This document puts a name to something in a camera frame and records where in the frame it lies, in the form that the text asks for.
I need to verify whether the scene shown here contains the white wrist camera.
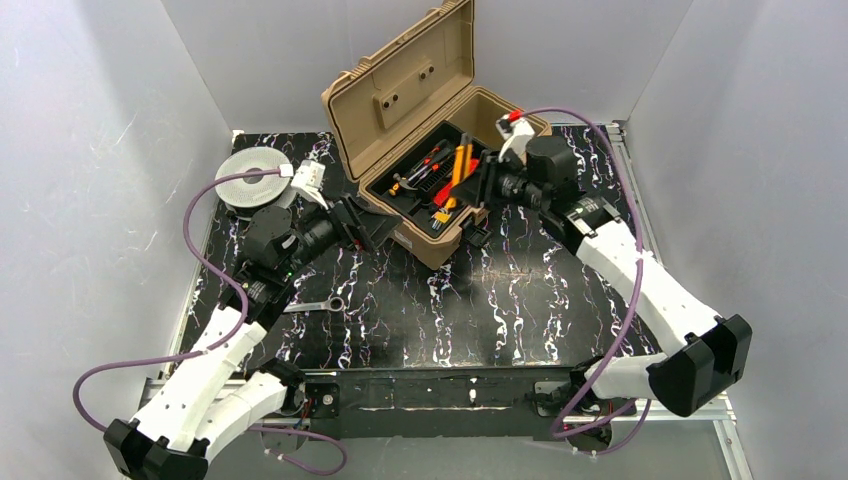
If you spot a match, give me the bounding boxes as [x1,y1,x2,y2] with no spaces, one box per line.
[495,110,536,163]
[278,160,329,210]

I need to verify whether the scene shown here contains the white perforated round disc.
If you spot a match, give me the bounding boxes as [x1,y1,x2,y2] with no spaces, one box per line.
[214,147,295,220]

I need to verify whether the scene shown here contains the tan plastic tool box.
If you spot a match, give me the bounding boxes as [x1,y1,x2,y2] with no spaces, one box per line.
[322,1,518,270]

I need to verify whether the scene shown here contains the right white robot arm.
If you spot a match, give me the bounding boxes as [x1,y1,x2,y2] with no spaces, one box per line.
[451,136,753,417]

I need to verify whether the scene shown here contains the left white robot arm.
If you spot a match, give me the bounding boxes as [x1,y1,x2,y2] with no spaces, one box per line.
[104,194,402,479]

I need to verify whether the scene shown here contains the silver combination wrench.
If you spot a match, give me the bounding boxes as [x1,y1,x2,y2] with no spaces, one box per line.
[284,297,345,313]

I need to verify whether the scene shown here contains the red needle nose pliers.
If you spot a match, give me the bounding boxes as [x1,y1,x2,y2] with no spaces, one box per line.
[415,139,450,177]

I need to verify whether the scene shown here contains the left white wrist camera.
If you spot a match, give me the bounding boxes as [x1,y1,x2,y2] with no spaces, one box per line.
[278,160,329,210]

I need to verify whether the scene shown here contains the yellow hex key set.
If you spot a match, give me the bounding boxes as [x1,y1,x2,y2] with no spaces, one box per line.
[432,198,456,231]

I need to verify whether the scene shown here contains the black tool box tray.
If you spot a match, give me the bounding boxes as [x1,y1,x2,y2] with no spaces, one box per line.
[366,121,463,239]

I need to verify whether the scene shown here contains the orange utility knife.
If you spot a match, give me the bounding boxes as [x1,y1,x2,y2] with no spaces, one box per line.
[451,133,473,187]

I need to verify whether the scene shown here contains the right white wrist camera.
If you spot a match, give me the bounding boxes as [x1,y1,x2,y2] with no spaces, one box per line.
[495,110,536,163]

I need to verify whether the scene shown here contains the red black utility knife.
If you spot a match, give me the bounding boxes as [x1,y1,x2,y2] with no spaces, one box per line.
[433,158,479,207]

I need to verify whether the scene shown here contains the small black hammer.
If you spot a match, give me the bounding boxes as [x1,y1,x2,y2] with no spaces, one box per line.
[392,160,437,190]

